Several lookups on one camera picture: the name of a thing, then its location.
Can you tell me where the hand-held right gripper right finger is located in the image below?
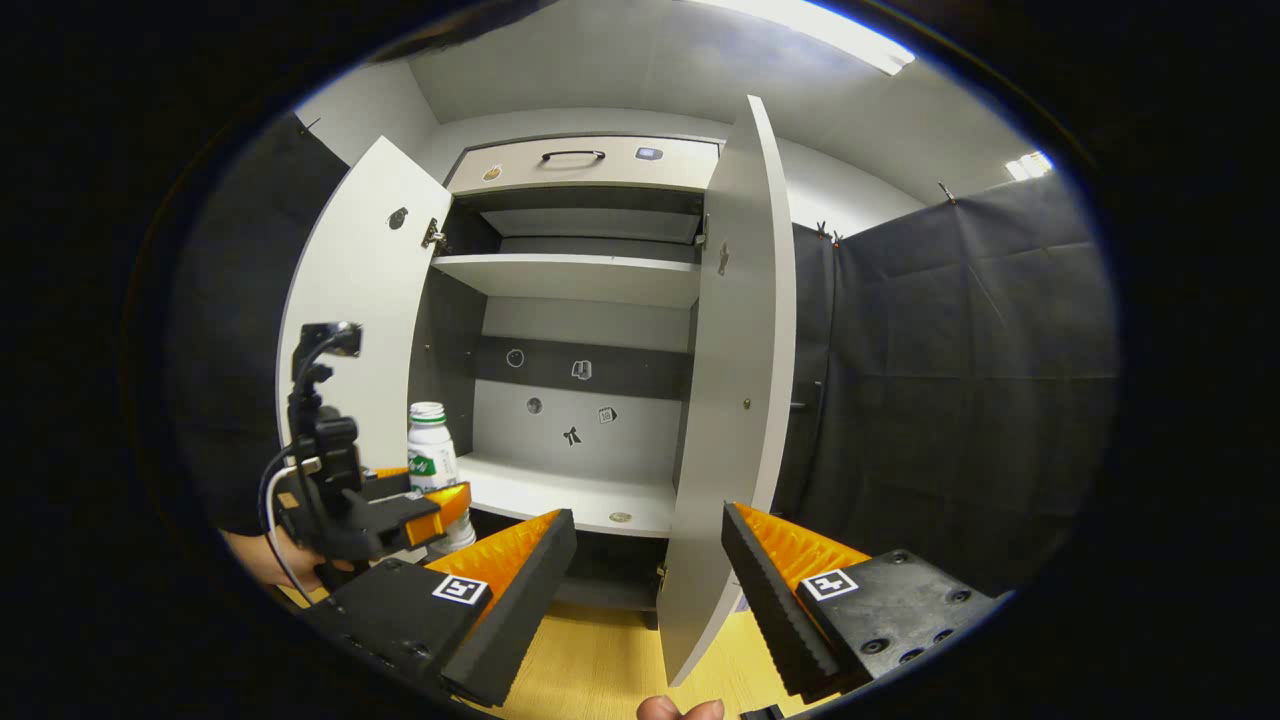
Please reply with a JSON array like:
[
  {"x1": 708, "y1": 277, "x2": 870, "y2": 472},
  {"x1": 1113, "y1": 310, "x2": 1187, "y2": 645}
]
[{"x1": 721, "y1": 502, "x2": 1001, "y2": 704}]

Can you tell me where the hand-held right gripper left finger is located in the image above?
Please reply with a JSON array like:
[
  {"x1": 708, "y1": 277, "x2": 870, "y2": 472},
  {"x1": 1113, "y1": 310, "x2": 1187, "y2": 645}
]
[{"x1": 300, "y1": 508, "x2": 578, "y2": 708}]

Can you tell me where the white bottle green label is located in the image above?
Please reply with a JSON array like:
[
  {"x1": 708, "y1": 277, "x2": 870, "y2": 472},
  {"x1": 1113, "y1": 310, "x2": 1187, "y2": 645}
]
[{"x1": 406, "y1": 401, "x2": 478, "y2": 554}]

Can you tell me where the white cabinet door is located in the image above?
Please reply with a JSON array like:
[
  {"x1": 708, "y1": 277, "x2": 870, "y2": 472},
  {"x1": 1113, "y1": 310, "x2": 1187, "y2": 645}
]
[
  {"x1": 657, "y1": 95, "x2": 798, "y2": 688},
  {"x1": 275, "y1": 136, "x2": 453, "y2": 471}
]

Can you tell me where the white cabinet shelf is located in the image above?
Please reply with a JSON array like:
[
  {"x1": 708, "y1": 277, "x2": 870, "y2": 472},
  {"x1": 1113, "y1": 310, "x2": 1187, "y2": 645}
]
[
  {"x1": 455, "y1": 453, "x2": 678, "y2": 539},
  {"x1": 432, "y1": 253, "x2": 701, "y2": 309}
]

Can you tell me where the beige cabinet drawer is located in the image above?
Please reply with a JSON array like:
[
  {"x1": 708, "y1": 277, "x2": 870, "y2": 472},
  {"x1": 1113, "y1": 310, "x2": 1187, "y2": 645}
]
[{"x1": 445, "y1": 136, "x2": 721, "y2": 196}]

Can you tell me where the black backdrop cloth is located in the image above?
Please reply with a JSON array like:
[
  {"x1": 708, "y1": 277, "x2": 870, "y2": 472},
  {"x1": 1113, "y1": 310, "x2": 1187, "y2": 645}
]
[{"x1": 165, "y1": 110, "x2": 1121, "y2": 601}]

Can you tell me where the long ceiling light panel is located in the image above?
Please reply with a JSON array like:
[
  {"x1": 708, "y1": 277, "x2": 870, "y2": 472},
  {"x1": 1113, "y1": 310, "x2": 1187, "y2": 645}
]
[{"x1": 690, "y1": 0, "x2": 916, "y2": 77}]

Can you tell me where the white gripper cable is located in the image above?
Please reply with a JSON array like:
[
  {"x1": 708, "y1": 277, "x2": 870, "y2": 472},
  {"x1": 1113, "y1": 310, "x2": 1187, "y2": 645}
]
[{"x1": 258, "y1": 455, "x2": 326, "y2": 606}]

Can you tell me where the black door handle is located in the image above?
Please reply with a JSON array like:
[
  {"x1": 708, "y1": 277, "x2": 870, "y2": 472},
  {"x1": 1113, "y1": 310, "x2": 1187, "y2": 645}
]
[{"x1": 788, "y1": 378, "x2": 827, "y2": 471}]

